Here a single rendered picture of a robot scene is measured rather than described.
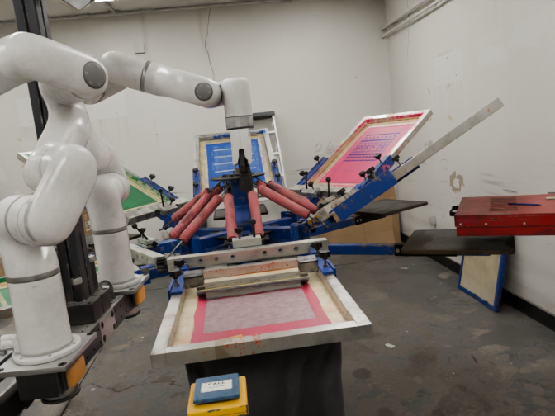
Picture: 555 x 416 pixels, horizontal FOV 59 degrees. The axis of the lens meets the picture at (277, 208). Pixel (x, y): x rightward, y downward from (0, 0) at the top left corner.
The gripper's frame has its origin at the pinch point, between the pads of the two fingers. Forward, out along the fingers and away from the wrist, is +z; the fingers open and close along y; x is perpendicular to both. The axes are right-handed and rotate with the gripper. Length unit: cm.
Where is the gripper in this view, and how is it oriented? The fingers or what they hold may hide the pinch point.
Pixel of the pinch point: (246, 183)
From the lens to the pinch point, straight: 137.4
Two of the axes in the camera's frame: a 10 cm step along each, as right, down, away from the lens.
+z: 1.0, 9.8, 1.5
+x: 9.9, -1.0, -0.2
